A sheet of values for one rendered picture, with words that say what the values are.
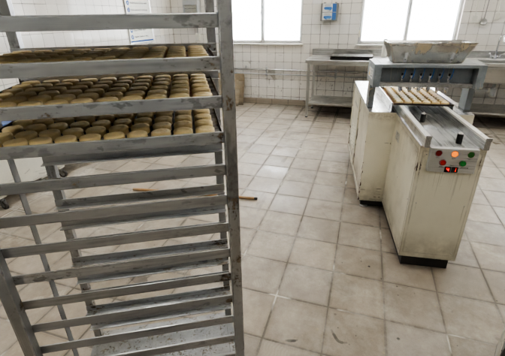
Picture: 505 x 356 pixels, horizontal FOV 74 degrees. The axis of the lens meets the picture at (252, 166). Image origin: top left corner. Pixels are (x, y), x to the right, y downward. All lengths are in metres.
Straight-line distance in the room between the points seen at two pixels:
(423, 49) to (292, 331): 2.00
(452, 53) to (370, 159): 0.91
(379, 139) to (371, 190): 0.44
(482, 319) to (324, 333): 0.87
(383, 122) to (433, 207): 0.79
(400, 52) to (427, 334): 1.78
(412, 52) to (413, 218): 1.15
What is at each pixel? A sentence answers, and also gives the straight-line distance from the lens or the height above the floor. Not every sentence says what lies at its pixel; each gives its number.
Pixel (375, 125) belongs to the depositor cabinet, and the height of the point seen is 0.73.
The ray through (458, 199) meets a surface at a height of 0.52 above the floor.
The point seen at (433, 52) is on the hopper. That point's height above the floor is 1.26.
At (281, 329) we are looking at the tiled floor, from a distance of 1.97.
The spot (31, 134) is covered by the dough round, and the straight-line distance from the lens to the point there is 1.03.
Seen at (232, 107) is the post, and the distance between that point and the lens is 0.80.
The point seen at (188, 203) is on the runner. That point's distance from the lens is 0.92.
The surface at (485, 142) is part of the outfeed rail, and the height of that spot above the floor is 0.89.
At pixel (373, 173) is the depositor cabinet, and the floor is 0.34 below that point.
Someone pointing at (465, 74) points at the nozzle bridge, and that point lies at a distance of 2.87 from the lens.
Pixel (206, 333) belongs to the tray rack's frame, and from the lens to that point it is 1.78.
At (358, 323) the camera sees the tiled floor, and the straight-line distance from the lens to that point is 2.06.
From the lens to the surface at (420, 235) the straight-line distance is 2.36.
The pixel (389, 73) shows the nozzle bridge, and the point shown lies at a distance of 2.73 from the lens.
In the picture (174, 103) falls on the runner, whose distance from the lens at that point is 0.82.
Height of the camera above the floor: 1.51
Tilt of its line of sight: 24 degrees down
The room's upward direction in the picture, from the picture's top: 1 degrees counter-clockwise
